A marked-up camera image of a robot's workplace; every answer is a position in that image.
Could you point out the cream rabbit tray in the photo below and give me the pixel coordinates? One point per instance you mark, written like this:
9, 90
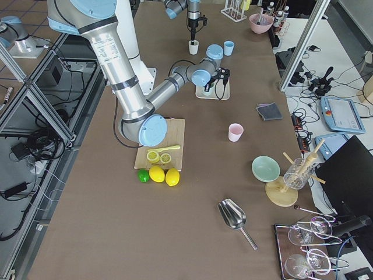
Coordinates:
218, 91

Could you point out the pink cup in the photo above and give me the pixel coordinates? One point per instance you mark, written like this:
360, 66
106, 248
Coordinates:
235, 132

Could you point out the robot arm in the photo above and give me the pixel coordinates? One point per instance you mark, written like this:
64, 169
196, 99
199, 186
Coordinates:
108, 26
175, 7

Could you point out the lemon slice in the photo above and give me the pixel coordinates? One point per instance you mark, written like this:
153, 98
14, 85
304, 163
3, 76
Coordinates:
165, 158
153, 156

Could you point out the grey folded cloth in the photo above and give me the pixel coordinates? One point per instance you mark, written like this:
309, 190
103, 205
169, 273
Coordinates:
269, 111

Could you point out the metal scoop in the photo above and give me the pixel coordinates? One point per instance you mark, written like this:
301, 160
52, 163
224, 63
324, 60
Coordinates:
235, 218

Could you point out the aluminium frame post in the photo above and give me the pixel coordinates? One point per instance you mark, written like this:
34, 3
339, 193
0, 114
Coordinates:
310, 27

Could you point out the yellow plastic knife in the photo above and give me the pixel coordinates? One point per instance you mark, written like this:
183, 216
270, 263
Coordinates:
168, 148

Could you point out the wine glass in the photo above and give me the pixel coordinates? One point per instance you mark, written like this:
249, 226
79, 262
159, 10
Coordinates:
304, 233
310, 266

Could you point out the wooden cutting board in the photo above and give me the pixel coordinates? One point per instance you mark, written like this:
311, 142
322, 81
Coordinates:
174, 136

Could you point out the yellow cup on rack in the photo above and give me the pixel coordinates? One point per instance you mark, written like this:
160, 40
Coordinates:
245, 5

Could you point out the green bowl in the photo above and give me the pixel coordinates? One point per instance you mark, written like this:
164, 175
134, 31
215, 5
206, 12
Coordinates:
265, 169

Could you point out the glass on wooden stand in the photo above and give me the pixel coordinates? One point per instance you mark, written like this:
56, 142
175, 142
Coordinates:
296, 176

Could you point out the yellow lemon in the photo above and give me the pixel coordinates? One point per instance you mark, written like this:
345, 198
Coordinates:
172, 177
157, 174

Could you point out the white wire cup rack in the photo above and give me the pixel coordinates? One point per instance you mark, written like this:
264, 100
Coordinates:
232, 11

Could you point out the black monitor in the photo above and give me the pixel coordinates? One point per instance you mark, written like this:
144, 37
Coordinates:
348, 176

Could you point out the green lime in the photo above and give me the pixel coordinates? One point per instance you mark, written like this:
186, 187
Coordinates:
143, 175

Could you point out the pink bowl with ice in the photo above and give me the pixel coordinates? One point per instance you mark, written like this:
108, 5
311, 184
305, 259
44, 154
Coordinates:
262, 25

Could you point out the wooden cup tree stand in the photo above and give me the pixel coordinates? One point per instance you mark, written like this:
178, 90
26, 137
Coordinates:
284, 196

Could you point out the metal muddler tool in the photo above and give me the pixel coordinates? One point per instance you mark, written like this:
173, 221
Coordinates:
258, 22

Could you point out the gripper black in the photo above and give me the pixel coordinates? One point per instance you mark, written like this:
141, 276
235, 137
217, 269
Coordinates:
192, 24
211, 81

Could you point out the green cup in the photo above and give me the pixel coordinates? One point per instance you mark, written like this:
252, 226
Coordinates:
212, 90

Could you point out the cream cup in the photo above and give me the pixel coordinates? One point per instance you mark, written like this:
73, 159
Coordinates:
193, 46

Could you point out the blue cup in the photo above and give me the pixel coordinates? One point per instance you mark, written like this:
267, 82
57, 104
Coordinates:
228, 48

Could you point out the blue teach pendant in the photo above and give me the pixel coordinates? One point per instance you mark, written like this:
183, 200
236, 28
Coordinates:
341, 115
332, 142

